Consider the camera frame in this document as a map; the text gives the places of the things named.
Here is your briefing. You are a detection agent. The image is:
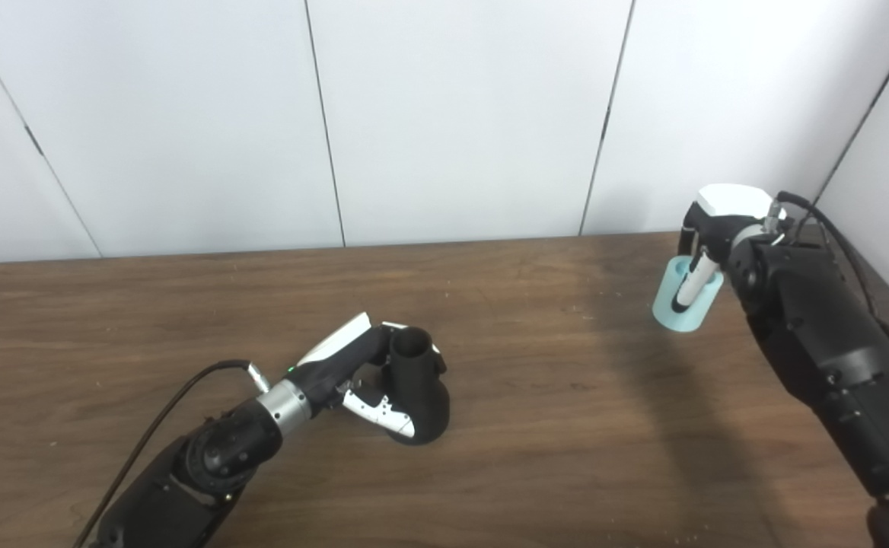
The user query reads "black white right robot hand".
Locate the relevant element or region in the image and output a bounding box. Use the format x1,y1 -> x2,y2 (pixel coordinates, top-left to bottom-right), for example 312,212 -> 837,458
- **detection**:
671,183 -> 780,314

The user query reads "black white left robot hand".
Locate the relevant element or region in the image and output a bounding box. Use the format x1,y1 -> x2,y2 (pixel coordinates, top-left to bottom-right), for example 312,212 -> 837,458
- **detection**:
286,311 -> 445,440

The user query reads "black funnel-shaped nozzle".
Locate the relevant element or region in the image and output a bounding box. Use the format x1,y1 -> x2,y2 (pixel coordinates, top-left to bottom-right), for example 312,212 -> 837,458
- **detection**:
384,327 -> 451,446

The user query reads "light-blue short hose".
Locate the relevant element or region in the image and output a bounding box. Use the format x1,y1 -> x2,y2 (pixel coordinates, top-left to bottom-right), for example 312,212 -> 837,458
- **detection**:
652,256 -> 725,333

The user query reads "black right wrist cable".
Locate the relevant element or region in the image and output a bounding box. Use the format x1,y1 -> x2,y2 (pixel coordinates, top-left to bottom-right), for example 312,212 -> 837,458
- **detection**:
766,190 -> 889,374

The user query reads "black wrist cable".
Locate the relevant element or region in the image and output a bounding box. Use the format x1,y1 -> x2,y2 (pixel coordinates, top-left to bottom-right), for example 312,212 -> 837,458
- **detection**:
72,359 -> 272,548
766,190 -> 889,374

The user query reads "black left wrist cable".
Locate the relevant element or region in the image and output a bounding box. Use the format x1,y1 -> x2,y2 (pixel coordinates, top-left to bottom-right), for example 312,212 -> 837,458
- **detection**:
72,359 -> 272,548

